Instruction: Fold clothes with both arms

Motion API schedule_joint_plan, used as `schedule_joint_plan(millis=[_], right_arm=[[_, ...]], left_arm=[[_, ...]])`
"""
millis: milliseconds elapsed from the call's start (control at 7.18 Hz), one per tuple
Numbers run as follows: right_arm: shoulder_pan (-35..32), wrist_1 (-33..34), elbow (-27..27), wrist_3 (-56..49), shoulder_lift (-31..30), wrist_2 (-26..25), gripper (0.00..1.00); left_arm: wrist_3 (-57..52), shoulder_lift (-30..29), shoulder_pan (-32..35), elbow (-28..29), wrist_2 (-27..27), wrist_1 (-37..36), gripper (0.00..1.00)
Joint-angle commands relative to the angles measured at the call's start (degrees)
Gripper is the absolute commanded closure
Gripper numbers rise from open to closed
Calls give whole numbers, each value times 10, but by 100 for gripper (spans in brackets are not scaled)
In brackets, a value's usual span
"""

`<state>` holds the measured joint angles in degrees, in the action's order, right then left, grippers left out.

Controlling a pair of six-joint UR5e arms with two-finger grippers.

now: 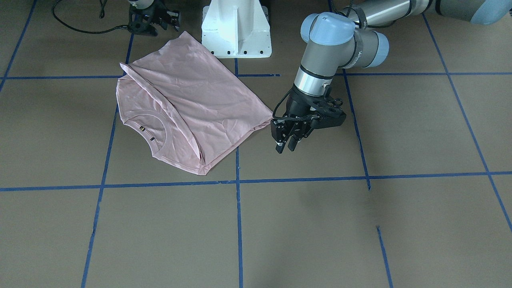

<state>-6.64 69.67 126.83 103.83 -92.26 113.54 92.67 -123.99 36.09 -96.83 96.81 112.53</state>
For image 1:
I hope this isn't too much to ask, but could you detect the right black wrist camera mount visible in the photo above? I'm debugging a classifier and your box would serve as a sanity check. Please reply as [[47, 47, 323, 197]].
[[128, 6, 158, 37]]

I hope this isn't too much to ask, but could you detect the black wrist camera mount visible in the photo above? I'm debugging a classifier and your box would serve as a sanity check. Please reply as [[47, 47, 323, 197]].
[[128, 6, 158, 37], [310, 96, 347, 129]]

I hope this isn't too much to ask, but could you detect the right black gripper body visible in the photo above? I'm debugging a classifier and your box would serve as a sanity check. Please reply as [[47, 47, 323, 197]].
[[144, 0, 180, 32]]

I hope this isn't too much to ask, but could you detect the pink printed t-shirt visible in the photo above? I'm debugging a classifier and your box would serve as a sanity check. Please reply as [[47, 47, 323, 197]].
[[116, 32, 272, 176]]

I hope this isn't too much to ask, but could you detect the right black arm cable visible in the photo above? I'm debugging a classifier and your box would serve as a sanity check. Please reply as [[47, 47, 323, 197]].
[[52, 0, 130, 35]]

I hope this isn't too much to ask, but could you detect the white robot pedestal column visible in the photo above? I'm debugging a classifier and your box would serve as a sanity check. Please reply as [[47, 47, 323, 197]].
[[201, 0, 272, 58]]

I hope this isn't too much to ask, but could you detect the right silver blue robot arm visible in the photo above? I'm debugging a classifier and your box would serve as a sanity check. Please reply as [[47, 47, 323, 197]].
[[128, 0, 180, 36]]

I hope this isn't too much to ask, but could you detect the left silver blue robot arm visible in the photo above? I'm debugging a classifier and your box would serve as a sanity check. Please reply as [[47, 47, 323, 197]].
[[270, 0, 511, 153]]

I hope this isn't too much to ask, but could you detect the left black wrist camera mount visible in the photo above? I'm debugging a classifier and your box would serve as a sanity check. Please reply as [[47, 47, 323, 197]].
[[310, 96, 347, 129]]

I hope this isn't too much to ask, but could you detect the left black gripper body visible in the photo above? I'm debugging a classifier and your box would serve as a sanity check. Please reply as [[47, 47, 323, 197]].
[[270, 84, 332, 142]]

